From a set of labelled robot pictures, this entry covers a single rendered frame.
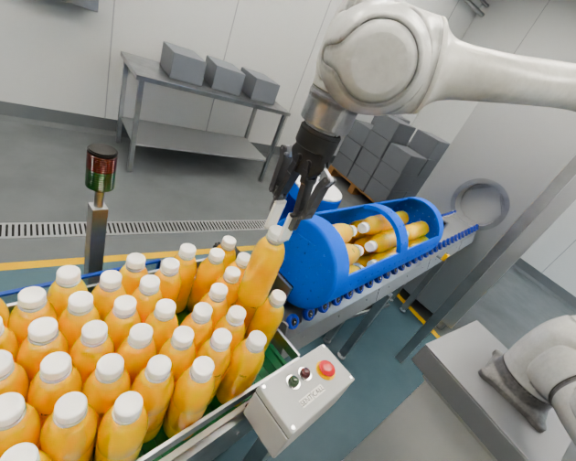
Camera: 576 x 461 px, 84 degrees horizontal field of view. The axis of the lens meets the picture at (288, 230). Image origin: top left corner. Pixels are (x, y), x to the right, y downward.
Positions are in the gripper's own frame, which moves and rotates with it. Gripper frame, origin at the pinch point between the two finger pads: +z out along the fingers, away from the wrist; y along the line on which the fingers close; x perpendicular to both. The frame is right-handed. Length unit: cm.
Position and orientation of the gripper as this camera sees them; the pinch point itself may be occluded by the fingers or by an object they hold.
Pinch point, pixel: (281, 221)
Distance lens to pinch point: 65.9
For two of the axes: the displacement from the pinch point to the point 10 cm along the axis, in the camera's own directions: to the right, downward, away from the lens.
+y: -6.3, -6.0, 4.9
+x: -6.9, 1.3, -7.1
